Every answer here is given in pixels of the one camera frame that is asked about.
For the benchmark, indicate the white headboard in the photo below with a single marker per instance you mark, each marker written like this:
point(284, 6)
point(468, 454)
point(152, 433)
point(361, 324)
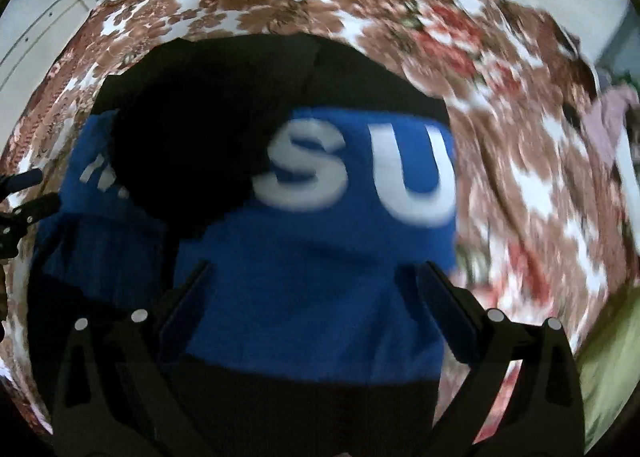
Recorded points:
point(45, 27)

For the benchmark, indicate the blue and black hooded jacket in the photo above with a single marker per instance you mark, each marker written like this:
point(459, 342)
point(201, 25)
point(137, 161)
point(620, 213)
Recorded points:
point(325, 262)

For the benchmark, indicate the white cloth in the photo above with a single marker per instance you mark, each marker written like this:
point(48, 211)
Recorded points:
point(631, 177)

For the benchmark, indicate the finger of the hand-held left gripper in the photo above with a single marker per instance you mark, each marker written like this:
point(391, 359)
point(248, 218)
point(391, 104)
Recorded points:
point(27, 178)
point(42, 206)

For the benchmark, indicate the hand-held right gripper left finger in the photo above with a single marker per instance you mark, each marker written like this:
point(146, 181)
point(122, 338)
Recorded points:
point(182, 317)

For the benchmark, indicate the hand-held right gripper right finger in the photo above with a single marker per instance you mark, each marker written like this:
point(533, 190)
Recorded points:
point(447, 312)

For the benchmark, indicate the olive green cloth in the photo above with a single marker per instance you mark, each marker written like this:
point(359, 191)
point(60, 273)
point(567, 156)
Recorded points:
point(615, 377)

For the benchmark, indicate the floral blanket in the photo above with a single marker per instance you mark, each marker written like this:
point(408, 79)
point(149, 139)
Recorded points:
point(400, 12)

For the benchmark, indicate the pink cloth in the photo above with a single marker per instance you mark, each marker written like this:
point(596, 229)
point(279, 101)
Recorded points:
point(607, 117)

